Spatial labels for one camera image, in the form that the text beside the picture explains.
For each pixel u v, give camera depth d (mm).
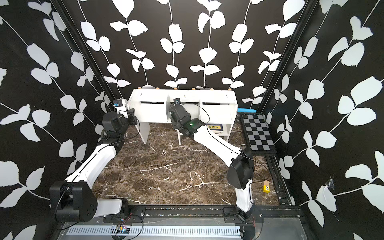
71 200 441
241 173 539
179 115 592
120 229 708
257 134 1033
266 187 813
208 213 766
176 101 687
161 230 702
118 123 630
